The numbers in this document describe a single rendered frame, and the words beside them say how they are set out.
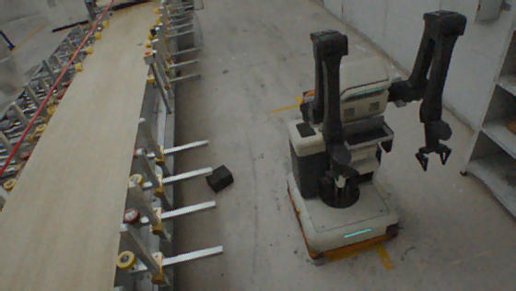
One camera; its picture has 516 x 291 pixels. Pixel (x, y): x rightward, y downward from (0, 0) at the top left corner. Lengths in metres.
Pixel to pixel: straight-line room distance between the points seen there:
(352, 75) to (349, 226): 1.07
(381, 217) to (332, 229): 0.33
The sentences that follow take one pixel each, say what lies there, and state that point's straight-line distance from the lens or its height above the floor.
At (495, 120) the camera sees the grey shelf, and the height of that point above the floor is 0.52.
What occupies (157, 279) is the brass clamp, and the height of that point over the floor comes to 0.82.
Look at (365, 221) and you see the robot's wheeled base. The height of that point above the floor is 0.28.
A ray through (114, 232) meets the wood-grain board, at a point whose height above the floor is 0.90.
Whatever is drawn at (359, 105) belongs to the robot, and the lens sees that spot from 1.54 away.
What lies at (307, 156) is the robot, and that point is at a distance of 2.00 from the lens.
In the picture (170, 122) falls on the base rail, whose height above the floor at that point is 0.70.
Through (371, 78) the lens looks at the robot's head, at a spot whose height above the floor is 1.33.
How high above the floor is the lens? 2.05
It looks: 40 degrees down
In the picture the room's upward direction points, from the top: 12 degrees counter-clockwise
